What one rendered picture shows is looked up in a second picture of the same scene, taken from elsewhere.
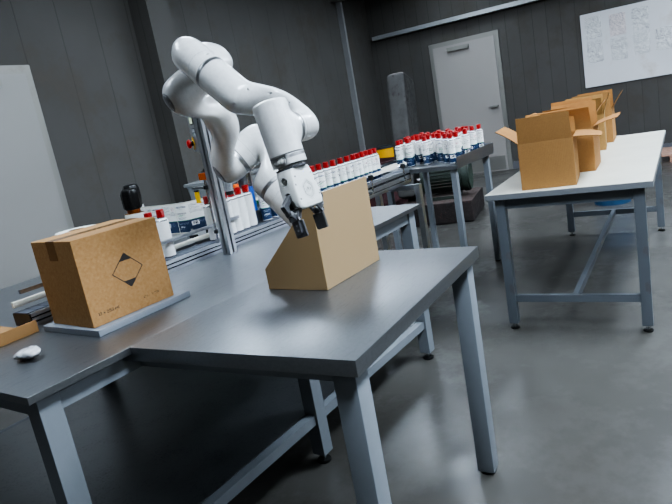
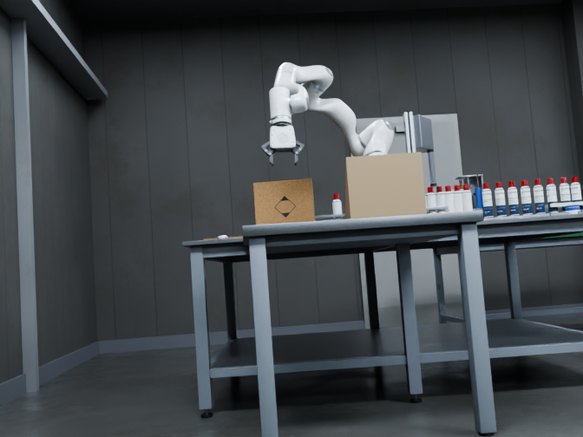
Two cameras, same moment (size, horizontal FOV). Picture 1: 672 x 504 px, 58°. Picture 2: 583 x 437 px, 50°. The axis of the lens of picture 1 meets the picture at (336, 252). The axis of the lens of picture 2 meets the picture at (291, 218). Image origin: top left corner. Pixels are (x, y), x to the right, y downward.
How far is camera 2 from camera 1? 2.06 m
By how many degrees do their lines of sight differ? 56
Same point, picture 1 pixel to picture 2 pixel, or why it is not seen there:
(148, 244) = (303, 194)
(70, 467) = (199, 289)
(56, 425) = (197, 264)
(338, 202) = (378, 166)
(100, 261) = (268, 198)
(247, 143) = (367, 132)
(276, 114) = (272, 96)
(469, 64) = not seen: outside the picture
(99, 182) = not seen: hidden behind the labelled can
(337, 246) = (370, 197)
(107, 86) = (527, 129)
